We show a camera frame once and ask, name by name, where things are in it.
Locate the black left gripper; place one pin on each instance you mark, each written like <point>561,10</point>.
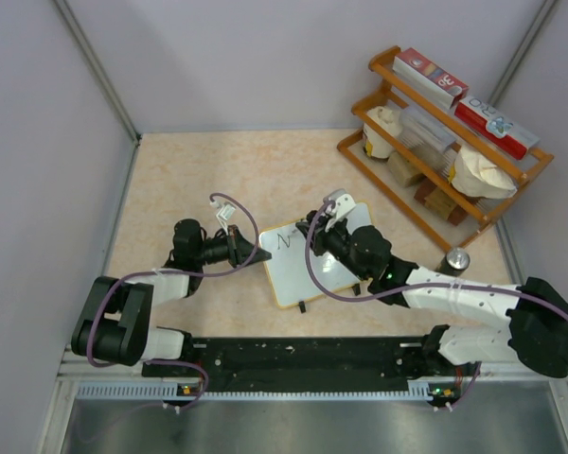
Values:
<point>240,250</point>

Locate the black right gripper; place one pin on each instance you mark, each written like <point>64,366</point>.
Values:
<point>319,237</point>

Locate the white board yellow frame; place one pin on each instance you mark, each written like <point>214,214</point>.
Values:
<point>287,271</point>

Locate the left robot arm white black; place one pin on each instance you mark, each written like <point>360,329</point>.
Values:
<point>114,325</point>

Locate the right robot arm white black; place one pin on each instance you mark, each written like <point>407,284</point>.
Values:
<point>525,323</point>

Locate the tan block on shelf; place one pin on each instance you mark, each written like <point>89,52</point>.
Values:
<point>404,172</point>

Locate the brown red blocks on shelf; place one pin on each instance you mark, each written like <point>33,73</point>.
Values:
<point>439,203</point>

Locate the wooden two tier shelf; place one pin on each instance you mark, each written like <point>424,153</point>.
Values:
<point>369,148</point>

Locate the grey clear plastic box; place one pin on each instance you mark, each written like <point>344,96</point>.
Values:
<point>426,138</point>

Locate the red toothpaste box upper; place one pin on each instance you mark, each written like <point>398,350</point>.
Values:
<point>429,79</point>

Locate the red toothpaste box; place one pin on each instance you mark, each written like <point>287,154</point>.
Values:
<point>429,79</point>
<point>503,132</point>

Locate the red toothpaste box lower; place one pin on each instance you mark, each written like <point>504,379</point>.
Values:
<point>503,132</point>

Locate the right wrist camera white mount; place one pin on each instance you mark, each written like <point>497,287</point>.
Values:
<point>339,205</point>

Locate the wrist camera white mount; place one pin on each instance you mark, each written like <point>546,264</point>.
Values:
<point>223,213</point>
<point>339,205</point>

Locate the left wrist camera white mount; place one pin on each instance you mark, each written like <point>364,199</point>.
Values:
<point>223,213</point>

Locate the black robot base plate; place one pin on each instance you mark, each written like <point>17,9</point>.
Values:
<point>319,365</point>

